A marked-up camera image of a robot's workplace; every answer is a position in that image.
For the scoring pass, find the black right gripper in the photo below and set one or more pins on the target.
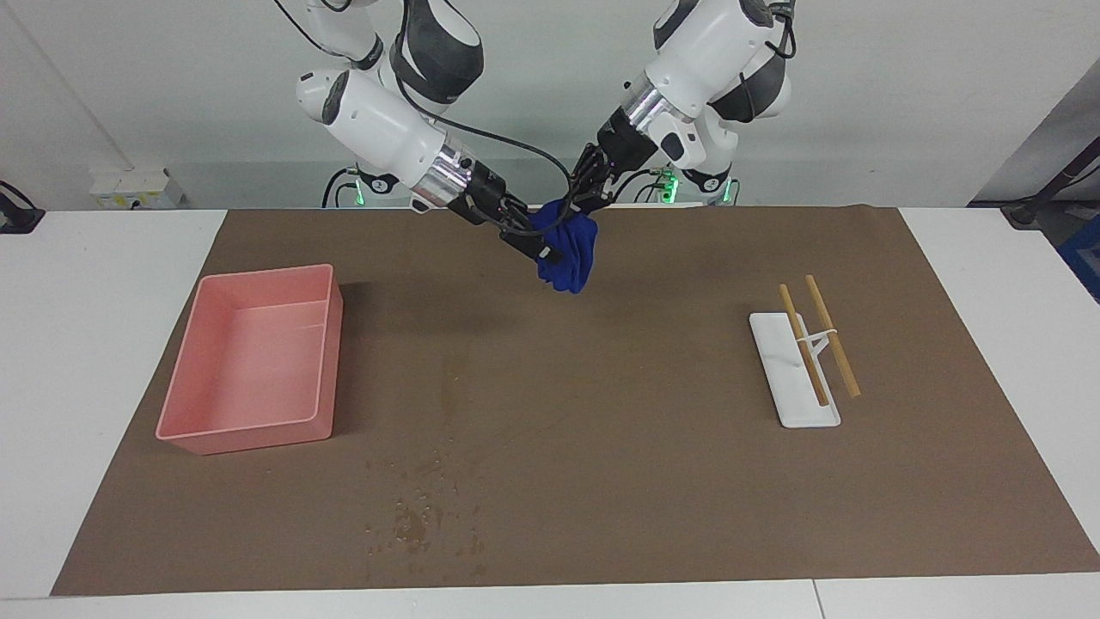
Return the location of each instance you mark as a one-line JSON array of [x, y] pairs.
[[494, 202]]

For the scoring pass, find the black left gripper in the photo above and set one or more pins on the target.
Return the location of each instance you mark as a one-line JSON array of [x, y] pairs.
[[612, 150]]

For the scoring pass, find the blue towel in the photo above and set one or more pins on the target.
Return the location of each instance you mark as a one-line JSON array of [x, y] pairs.
[[569, 254]]

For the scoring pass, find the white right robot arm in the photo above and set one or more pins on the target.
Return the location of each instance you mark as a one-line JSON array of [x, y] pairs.
[[378, 129]]

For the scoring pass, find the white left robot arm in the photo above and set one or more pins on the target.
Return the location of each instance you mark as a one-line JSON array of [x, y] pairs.
[[705, 43]]

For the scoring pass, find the brown table mat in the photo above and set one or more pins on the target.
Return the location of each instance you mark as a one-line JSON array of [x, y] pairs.
[[601, 387]]

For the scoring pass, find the white rack tray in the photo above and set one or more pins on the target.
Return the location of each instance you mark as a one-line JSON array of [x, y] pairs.
[[786, 361]]

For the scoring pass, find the wooden rod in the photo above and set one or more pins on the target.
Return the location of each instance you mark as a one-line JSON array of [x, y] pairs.
[[803, 344], [846, 370]]

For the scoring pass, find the pink plastic bin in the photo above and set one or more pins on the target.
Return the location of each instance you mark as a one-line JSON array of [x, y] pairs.
[[258, 361]]

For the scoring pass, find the white power strip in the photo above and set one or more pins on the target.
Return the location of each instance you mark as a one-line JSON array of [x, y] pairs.
[[137, 189]]

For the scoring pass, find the black stand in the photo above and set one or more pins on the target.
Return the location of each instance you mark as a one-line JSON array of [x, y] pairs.
[[1031, 209]]

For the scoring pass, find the blue box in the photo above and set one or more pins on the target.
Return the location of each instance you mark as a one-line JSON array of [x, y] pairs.
[[1084, 258]]

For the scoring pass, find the black clamp mount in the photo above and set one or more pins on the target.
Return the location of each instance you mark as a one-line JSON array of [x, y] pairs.
[[17, 219]]

